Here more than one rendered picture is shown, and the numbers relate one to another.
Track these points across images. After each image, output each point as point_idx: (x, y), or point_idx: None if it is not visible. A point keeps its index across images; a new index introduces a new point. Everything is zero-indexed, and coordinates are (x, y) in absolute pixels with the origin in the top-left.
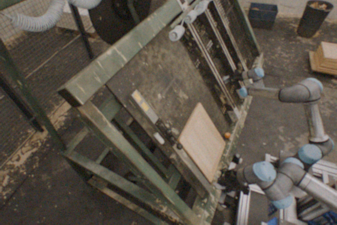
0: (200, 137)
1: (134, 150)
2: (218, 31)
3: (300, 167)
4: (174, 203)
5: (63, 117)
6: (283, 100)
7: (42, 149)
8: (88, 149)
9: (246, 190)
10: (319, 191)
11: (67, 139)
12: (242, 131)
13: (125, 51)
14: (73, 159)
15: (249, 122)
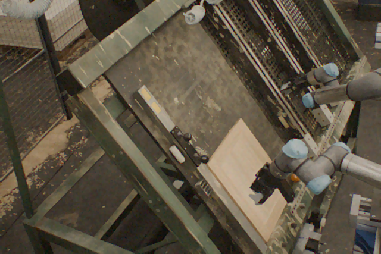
0: (244, 169)
1: (143, 157)
2: (271, 19)
3: (345, 149)
4: (202, 245)
5: (11, 197)
6: (352, 96)
7: None
8: (59, 247)
9: (287, 192)
10: (360, 166)
11: (20, 233)
12: (349, 203)
13: (129, 35)
14: (45, 229)
15: (362, 188)
